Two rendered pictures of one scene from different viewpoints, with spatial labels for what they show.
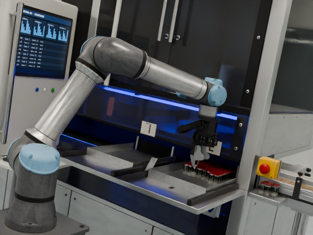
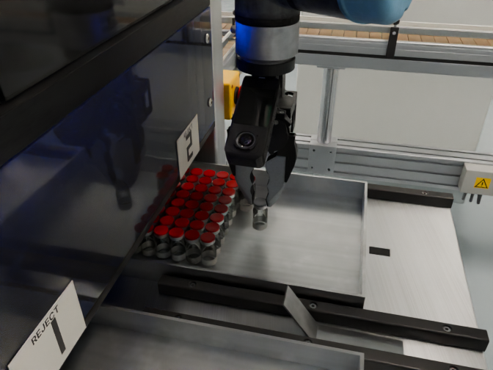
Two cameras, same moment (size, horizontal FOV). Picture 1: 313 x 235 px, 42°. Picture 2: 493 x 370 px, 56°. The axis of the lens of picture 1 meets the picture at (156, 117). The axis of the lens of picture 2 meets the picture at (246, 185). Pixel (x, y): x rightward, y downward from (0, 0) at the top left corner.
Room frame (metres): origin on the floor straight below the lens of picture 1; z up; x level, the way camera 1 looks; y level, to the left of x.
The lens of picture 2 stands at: (1.87, 0.31, 1.33)
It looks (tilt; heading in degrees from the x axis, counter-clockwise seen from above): 34 degrees down; 250
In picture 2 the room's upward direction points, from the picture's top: straight up
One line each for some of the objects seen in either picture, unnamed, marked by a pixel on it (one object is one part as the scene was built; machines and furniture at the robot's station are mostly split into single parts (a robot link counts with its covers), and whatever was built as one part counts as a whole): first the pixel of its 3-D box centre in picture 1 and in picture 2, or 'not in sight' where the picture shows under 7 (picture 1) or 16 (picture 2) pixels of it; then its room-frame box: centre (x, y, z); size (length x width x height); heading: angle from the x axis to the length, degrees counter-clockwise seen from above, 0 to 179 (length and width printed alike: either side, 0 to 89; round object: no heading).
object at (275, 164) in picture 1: (268, 167); (218, 93); (1.63, -0.48, 1.00); 0.08 x 0.07 x 0.07; 147
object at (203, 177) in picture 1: (201, 173); (223, 215); (1.71, -0.23, 0.90); 0.18 x 0.02 x 0.05; 57
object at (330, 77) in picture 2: not in sight; (321, 162); (1.10, -0.97, 0.46); 0.09 x 0.09 x 0.77; 57
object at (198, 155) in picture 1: (198, 156); (279, 172); (1.64, -0.19, 0.99); 0.06 x 0.03 x 0.09; 57
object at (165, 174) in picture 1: (196, 176); (250, 223); (1.67, -0.21, 0.90); 0.34 x 0.26 x 0.04; 147
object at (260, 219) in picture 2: (193, 169); (260, 214); (1.66, -0.19, 0.93); 0.02 x 0.02 x 0.04
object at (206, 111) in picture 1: (208, 111); (264, 38); (1.66, -0.20, 1.18); 0.08 x 0.08 x 0.05
